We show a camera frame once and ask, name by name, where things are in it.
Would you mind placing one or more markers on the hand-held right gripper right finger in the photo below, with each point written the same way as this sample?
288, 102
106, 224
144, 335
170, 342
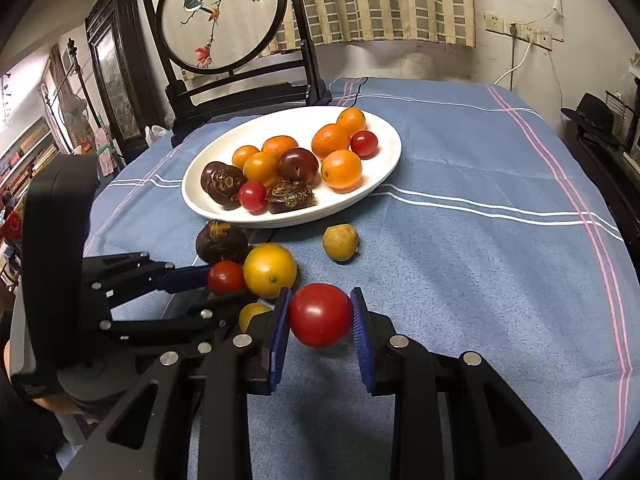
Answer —
361, 340

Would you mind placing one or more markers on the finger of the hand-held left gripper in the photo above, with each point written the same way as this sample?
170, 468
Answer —
170, 327
190, 279

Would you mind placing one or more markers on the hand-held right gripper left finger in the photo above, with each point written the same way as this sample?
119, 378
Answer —
280, 335

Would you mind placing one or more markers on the small yellow fruit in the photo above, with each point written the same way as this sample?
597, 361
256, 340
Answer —
251, 314

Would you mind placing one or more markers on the dark brown wrinkled fruit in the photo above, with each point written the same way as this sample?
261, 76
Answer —
291, 196
221, 242
226, 185

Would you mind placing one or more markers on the yellow orange citrus fruit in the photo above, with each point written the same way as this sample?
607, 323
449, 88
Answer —
270, 270

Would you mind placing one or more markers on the small yellow-green fruit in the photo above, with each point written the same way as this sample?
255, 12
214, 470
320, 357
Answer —
340, 242

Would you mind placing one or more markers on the smooth orange citrus fruit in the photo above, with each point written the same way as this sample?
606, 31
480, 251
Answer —
261, 167
245, 156
341, 169

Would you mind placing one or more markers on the white oval plate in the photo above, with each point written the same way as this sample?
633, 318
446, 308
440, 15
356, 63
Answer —
340, 205

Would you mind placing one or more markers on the large dark red plum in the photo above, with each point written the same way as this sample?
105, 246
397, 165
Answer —
298, 165

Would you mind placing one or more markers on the large orange mandarin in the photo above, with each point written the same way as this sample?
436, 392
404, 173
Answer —
330, 141

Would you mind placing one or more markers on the blue striped tablecloth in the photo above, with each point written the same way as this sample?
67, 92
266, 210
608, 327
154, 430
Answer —
475, 285

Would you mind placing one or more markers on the white plastic bag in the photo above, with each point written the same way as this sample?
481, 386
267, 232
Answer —
156, 135

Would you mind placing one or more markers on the dark wooden framed panel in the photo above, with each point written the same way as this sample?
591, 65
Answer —
117, 75

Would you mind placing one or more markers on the round bird painting screen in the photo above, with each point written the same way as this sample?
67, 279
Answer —
220, 10

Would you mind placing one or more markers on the black cabinet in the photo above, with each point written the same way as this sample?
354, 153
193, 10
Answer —
610, 175

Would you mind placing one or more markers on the black hat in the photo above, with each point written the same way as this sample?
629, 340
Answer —
592, 112

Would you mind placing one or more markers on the checked curtain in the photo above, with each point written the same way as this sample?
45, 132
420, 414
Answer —
375, 0

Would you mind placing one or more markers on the computer monitor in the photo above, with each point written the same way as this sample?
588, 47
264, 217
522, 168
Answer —
636, 132

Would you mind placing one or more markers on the white wall socket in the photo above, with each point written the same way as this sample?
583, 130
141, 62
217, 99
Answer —
495, 22

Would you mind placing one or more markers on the white wall socket strip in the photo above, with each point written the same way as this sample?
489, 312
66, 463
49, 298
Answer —
532, 35

